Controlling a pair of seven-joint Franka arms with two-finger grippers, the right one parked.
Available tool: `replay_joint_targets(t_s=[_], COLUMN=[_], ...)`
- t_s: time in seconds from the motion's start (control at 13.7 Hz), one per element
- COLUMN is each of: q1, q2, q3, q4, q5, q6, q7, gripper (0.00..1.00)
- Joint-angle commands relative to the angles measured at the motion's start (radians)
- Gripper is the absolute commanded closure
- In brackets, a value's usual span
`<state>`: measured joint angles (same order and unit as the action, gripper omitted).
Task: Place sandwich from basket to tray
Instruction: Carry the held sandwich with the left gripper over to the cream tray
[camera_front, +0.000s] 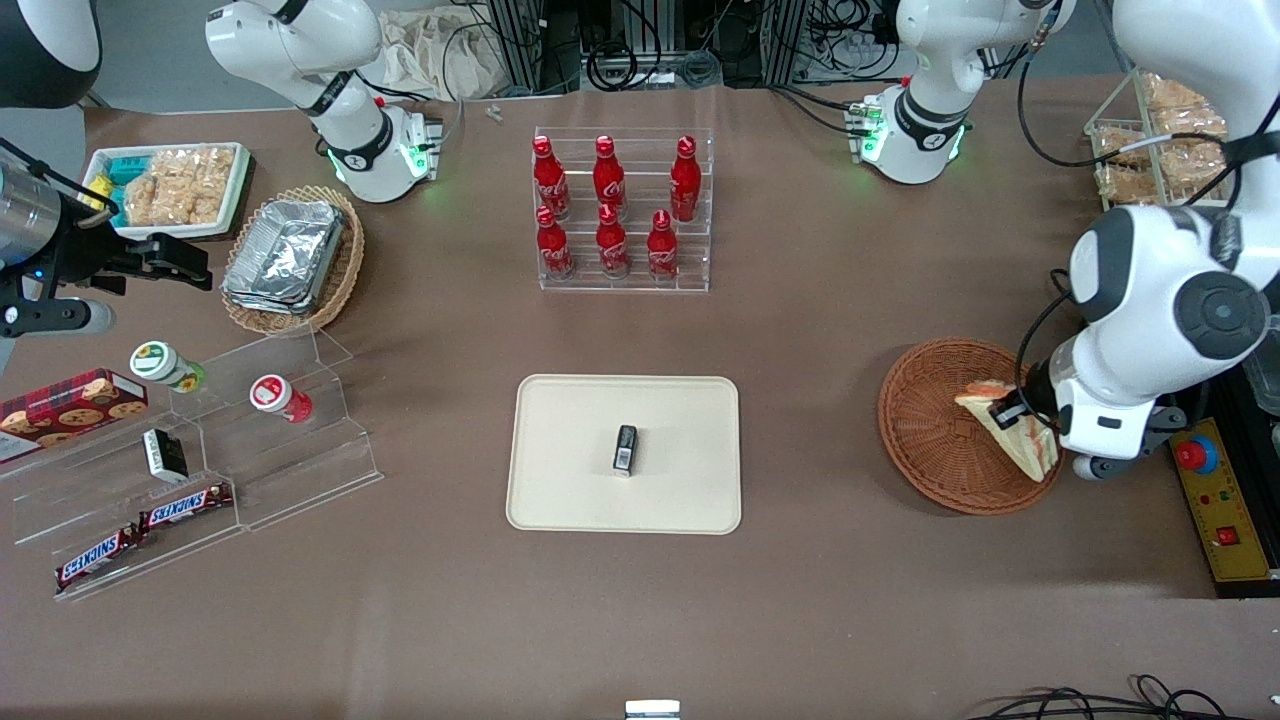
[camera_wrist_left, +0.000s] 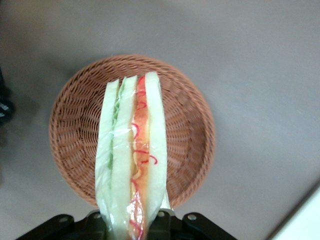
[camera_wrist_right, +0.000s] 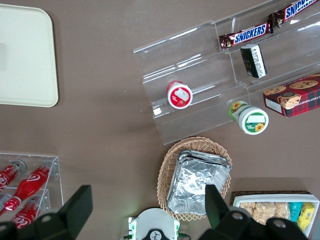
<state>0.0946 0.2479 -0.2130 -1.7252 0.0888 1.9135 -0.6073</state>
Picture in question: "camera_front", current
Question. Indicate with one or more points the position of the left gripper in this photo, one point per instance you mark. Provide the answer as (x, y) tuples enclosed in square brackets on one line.
[(1040, 383)]

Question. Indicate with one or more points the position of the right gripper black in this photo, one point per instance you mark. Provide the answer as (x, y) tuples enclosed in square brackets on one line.
[(88, 252)]

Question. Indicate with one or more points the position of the triangle sandwich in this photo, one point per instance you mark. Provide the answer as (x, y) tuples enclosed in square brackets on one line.
[(1022, 440)]

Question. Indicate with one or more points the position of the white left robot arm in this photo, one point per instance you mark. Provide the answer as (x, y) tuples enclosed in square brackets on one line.
[(1160, 290)]

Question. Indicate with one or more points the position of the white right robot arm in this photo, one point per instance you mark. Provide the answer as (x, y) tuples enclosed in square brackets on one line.
[(350, 120)]

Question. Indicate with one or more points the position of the white rectangular snack tray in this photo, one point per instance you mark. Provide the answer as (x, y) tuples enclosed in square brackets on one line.
[(235, 200)]

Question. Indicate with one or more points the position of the brown round wicker basket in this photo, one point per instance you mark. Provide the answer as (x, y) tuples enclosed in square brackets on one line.
[(930, 440)]

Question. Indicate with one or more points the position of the oval light wicker basket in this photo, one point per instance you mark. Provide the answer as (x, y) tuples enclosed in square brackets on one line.
[(345, 270)]

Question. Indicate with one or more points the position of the beige plastic tray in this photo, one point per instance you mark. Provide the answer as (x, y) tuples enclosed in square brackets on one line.
[(570, 460)]

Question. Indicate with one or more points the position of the clear bag of crackers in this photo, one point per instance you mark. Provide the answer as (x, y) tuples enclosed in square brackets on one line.
[(180, 185)]

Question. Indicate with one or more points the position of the stacked aluminium foil trays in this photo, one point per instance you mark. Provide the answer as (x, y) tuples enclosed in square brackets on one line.
[(285, 255)]

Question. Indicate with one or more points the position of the green lidded cup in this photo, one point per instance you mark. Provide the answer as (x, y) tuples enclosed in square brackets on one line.
[(165, 365)]

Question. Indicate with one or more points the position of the yellow snack pack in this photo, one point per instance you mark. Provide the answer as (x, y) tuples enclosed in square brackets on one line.
[(100, 195)]

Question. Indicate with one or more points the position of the teal snack pack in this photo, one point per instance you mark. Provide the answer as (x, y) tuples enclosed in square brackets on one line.
[(125, 168)]

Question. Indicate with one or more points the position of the red lidded cup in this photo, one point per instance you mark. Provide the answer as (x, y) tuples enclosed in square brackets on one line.
[(278, 397)]

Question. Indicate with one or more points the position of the red cookie box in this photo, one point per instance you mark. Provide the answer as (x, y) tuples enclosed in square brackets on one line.
[(70, 405)]

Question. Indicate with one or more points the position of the black white small carton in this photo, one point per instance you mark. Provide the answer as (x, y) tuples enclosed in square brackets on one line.
[(165, 455)]

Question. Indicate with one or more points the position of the clear acrylic stepped shelf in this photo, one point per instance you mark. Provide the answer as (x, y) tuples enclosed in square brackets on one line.
[(300, 470)]

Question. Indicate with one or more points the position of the Snickers chocolate bar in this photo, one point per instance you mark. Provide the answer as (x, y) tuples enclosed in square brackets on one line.
[(97, 558), (185, 507)]

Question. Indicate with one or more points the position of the black yellow control box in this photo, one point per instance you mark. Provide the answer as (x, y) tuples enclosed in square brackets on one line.
[(1235, 520)]

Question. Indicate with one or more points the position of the clear bag of biscuits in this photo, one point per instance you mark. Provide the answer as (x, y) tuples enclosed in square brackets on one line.
[(1130, 185), (1190, 160), (1180, 105)]

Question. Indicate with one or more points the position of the white cloth bag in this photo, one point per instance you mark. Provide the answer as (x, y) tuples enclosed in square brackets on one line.
[(440, 55)]

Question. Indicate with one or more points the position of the clear acrylic bottle rack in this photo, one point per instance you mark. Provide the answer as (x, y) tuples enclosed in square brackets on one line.
[(690, 255)]

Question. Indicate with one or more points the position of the red cola bottle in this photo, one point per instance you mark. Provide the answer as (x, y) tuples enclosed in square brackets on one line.
[(612, 246), (662, 250), (608, 178), (553, 248), (685, 180), (549, 180)]

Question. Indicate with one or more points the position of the small black box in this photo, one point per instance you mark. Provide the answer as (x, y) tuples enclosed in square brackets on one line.
[(625, 450)]

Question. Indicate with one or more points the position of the small white device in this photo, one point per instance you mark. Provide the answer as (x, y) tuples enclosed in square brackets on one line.
[(652, 711)]

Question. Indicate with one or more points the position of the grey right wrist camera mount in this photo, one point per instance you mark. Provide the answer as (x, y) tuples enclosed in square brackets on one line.
[(60, 318)]

